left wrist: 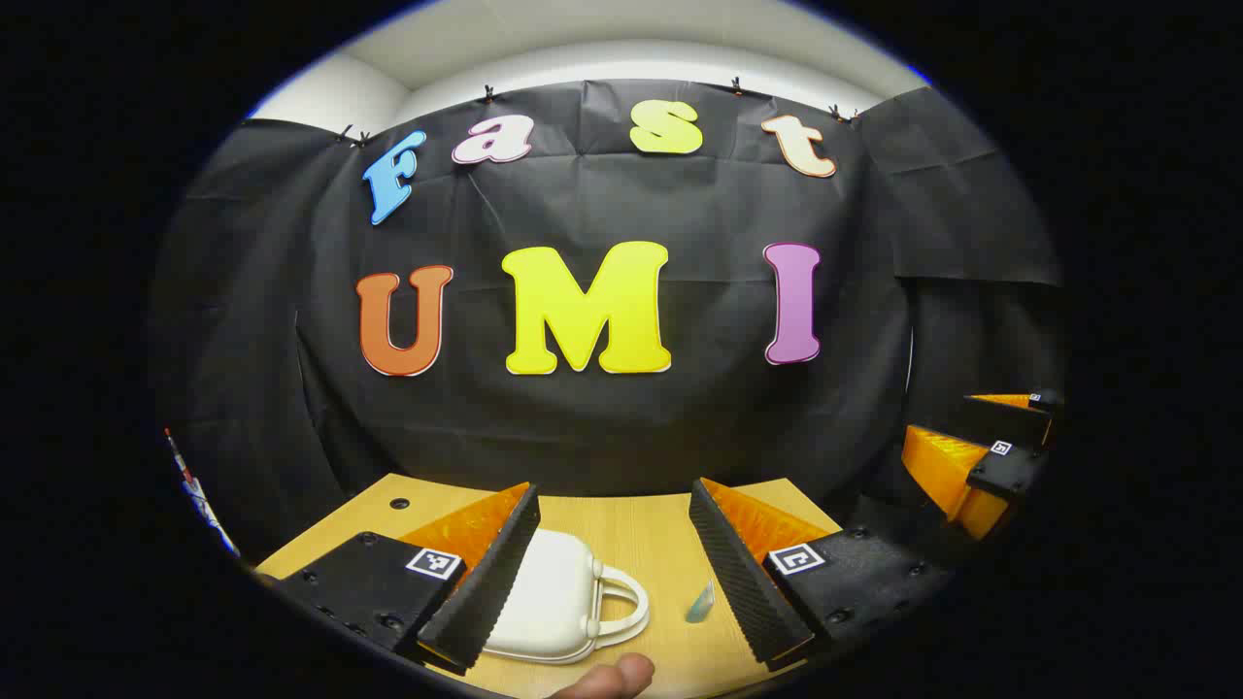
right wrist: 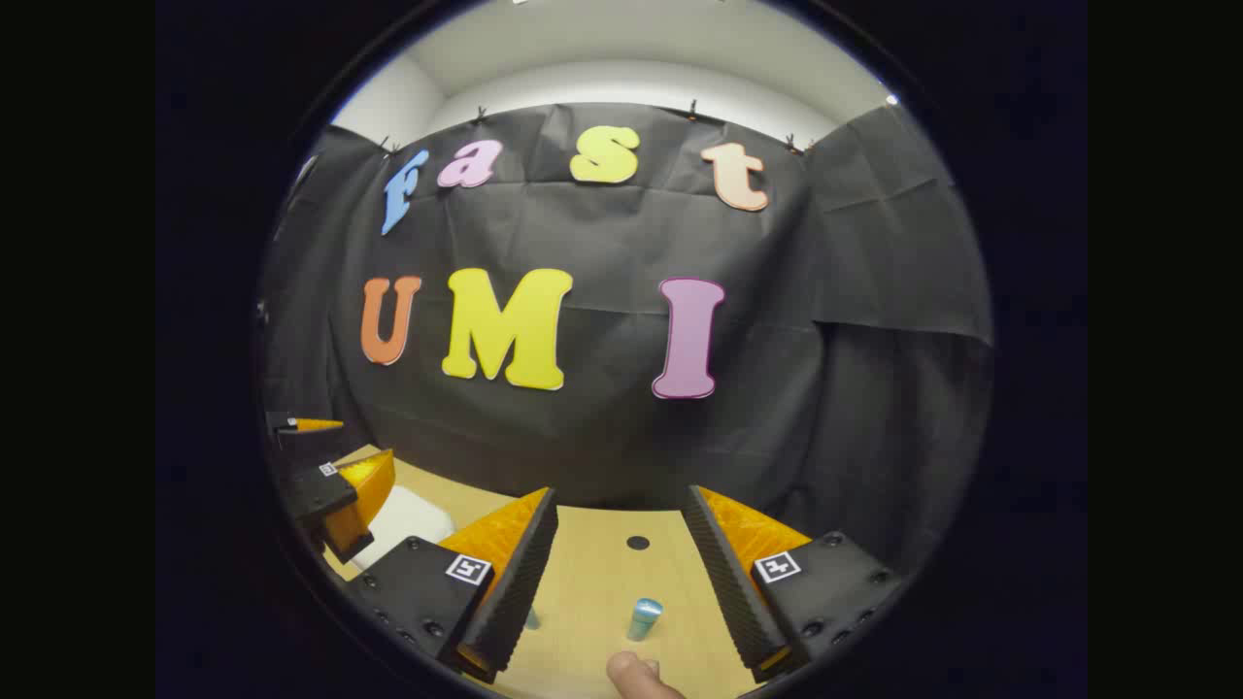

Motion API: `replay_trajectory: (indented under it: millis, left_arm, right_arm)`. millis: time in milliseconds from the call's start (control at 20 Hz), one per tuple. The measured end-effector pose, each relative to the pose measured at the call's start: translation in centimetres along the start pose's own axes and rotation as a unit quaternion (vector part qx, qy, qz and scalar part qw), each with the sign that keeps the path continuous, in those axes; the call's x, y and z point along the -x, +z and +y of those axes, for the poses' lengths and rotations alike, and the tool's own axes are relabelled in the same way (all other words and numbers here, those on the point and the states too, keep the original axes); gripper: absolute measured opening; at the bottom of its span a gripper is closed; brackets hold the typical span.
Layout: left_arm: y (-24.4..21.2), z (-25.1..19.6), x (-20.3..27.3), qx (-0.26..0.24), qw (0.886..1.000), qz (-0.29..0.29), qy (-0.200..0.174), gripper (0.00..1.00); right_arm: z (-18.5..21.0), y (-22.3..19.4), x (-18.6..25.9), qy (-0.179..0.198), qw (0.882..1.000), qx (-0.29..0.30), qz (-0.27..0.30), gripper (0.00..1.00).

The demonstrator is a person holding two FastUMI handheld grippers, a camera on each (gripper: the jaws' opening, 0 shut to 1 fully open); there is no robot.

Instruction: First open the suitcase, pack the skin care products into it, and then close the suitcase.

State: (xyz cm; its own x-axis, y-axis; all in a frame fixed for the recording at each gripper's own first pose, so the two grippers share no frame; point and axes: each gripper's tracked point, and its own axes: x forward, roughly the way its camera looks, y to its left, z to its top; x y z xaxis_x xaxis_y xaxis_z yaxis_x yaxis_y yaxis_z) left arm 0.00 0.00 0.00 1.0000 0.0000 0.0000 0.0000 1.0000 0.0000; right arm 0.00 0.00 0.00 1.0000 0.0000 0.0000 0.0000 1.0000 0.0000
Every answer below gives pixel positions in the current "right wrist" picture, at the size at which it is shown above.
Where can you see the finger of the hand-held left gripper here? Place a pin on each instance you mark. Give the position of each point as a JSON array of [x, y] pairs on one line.
[[325, 495], [286, 423]]

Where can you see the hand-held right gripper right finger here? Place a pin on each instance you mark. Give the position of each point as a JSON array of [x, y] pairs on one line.
[[733, 592]]

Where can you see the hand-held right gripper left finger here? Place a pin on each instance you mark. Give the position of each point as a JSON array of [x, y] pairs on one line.
[[520, 592]]

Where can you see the white suitcase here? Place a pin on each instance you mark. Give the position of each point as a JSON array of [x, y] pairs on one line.
[[413, 519]]

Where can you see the blue capped clear bottle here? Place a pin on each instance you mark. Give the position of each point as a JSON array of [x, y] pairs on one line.
[[644, 619]]

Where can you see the black backdrop cloth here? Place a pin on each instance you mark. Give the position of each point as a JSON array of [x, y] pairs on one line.
[[602, 427]]

